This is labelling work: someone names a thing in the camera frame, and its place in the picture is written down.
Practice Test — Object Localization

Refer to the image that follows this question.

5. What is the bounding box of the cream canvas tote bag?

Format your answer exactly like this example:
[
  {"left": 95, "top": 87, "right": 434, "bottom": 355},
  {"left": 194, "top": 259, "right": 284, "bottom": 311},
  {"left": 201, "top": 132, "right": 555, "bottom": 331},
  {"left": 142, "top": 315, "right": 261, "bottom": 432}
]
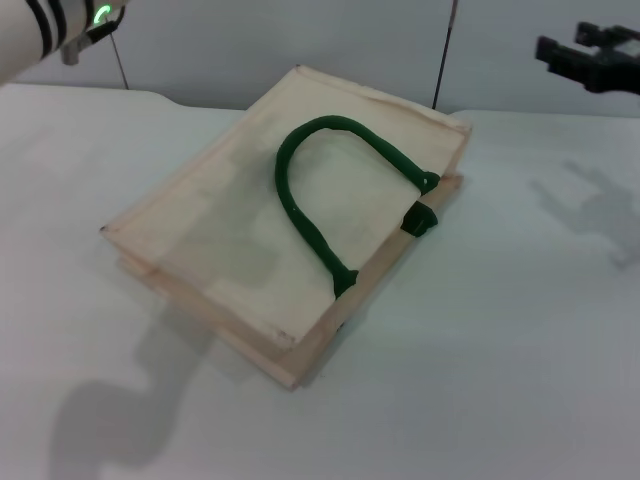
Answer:
[{"left": 99, "top": 64, "right": 474, "bottom": 394}]

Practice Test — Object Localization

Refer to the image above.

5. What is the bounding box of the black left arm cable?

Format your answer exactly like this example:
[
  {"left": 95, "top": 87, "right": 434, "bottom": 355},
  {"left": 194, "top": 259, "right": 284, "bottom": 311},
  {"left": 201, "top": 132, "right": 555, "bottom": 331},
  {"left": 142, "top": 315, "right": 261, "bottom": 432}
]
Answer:
[{"left": 59, "top": 3, "right": 127, "bottom": 66}]

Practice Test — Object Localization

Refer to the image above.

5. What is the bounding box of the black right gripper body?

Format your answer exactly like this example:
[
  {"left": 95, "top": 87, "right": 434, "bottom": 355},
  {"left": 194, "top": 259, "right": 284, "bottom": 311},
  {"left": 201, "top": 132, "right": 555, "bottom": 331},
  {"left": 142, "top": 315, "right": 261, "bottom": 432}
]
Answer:
[{"left": 583, "top": 41, "right": 640, "bottom": 95}]

